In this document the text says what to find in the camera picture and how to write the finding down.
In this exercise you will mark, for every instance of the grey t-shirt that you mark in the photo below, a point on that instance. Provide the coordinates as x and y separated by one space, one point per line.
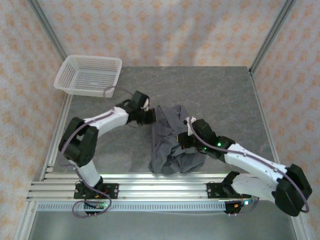
165 140

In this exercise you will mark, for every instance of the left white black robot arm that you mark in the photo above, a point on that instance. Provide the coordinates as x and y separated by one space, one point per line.
80 142

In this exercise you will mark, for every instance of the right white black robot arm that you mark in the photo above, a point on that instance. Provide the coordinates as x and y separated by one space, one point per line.
250 160

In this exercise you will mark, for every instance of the white perforated plastic basket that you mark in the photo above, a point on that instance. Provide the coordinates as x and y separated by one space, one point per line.
87 75

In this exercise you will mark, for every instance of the small green circuit board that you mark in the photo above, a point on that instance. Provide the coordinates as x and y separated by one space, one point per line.
98 205
246 202

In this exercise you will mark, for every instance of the grey metal lower panel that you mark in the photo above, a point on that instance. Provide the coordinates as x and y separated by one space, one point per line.
160 227

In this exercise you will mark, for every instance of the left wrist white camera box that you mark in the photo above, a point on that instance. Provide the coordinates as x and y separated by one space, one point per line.
145 103

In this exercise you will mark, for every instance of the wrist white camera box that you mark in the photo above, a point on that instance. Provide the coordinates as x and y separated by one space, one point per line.
189 130
145 103

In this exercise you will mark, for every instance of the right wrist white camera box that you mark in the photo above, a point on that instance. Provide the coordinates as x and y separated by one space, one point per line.
189 130

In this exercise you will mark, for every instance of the aluminium mounting rail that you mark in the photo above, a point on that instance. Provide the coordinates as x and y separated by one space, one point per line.
160 187

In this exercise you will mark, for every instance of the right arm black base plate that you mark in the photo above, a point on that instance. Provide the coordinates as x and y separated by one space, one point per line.
212 191

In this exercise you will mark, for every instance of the aluminium side rail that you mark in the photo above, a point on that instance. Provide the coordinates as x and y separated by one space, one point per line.
262 105
58 125

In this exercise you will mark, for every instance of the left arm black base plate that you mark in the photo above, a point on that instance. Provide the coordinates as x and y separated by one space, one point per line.
113 191

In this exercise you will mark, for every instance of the aluminium frame post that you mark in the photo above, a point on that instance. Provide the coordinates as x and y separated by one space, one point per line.
271 37
47 27

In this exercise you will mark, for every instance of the aluminium frame leg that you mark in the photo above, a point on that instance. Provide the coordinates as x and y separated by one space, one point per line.
26 220
301 227

